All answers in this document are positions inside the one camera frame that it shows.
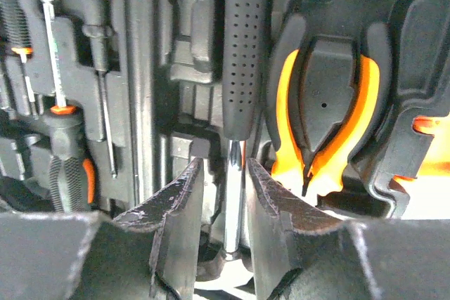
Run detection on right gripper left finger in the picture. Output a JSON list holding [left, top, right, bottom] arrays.
[[1, 158, 204, 299]]

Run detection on black handled claw hammer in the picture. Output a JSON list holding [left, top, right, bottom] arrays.
[[195, 0, 275, 280]]

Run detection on black orange handled screwdriver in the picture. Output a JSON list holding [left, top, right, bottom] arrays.
[[40, 0, 95, 212]]

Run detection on orange handled needle-nose pliers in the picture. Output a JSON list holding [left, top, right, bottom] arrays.
[[266, 14, 392, 206]]

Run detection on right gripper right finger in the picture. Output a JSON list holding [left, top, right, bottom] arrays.
[[246, 159, 449, 299]]

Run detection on orange grip bit screwdriver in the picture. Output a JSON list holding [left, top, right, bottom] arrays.
[[82, 0, 117, 178]]

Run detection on black plastic tool case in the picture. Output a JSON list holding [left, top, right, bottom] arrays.
[[0, 0, 450, 290]]

